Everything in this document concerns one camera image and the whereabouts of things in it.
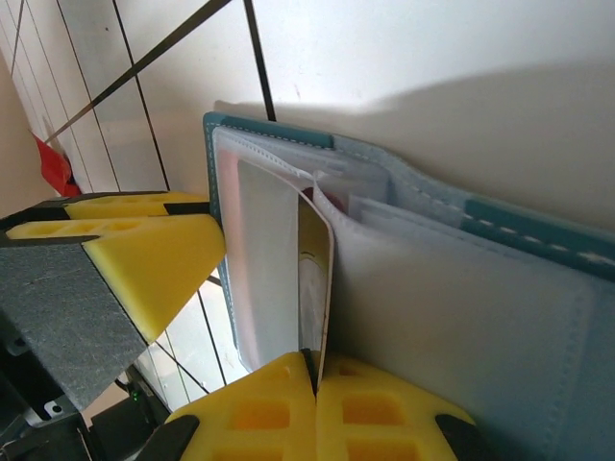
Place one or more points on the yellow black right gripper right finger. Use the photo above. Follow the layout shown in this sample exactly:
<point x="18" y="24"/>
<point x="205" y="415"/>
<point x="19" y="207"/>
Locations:
<point x="384" y="418"/>

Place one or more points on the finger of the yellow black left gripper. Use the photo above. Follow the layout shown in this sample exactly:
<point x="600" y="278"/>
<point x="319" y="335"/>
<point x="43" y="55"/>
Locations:
<point x="120" y="206"/>
<point x="144" y="274"/>

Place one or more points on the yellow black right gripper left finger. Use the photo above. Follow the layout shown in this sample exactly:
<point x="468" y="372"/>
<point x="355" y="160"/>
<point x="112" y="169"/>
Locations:
<point x="259" y="413"/>

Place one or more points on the teal leather card holder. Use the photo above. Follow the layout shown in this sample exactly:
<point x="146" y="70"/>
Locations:
<point x="480" y="336"/>

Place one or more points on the white yellow credit card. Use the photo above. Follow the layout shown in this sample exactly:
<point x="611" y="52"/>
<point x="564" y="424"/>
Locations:
<point x="314" y="288"/>

